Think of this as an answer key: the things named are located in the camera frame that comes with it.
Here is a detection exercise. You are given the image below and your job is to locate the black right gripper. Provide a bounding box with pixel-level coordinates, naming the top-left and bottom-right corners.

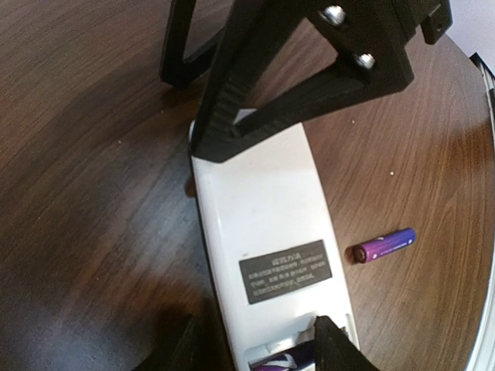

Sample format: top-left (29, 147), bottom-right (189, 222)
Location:
top-left (394, 0), bottom-right (452, 45)

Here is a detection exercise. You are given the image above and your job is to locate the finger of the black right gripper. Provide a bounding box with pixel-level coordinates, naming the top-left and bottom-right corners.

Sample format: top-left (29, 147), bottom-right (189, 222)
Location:
top-left (159, 0), bottom-right (224, 89)
top-left (191, 1), bottom-right (415, 163)

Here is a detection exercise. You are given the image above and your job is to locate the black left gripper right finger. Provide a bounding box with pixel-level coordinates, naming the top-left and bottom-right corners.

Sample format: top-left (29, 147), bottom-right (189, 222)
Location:
top-left (314, 316), bottom-right (379, 371)

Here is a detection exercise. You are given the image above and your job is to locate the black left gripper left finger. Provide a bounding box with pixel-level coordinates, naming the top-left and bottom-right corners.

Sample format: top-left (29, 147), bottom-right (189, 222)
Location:
top-left (134, 315), bottom-right (234, 370)

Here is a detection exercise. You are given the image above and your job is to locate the purple battery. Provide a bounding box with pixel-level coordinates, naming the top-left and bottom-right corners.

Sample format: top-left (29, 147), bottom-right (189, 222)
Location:
top-left (352, 228), bottom-right (416, 264)
top-left (250, 341), bottom-right (316, 371)

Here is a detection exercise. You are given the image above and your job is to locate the white remote control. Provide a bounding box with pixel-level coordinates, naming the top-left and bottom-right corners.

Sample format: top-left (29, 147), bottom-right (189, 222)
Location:
top-left (192, 123), bottom-right (358, 370)

